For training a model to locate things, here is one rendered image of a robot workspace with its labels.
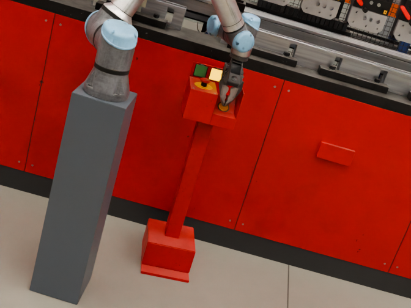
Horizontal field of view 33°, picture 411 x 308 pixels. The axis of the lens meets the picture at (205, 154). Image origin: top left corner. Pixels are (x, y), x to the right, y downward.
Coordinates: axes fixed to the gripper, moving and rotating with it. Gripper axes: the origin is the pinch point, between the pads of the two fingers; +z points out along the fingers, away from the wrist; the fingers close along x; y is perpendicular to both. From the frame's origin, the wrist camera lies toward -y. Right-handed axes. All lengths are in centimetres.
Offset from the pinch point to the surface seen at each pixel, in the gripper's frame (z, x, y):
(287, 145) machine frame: 18.8, -34.7, 17.4
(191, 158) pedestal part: 24.4, 6.5, -3.5
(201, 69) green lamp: -7.6, 11.1, 9.3
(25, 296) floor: 69, 56, -49
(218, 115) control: 2.2, 2.4, -6.7
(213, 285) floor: 72, -15, -18
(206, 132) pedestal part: 12.5, 3.9, -2.6
